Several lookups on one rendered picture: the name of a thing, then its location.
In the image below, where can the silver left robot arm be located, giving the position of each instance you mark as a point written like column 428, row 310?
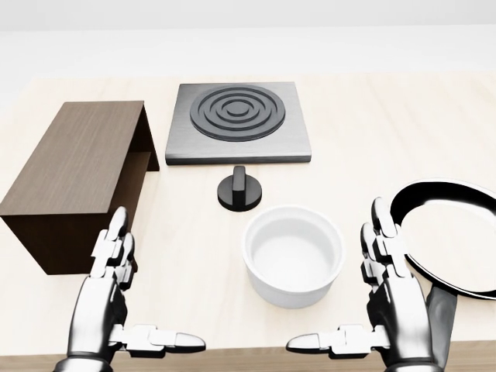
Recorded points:
column 81, row 365

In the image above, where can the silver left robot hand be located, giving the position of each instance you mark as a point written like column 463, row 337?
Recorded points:
column 98, row 298

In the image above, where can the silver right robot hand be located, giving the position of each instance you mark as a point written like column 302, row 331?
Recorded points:
column 403, row 306

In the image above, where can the flat dark stove plate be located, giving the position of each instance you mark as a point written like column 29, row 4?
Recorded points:
column 238, row 128

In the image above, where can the shiny black frying pan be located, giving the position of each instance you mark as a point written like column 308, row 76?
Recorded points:
column 445, row 217

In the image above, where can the dark wooden cabinet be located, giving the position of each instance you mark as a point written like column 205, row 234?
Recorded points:
column 73, row 182

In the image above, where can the white ceramic bowl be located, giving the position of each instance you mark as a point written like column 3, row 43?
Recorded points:
column 293, row 267

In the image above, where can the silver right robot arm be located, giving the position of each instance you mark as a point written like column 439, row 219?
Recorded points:
column 416, row 367

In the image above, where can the round black knob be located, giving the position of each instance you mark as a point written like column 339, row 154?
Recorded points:
column 239, row 190

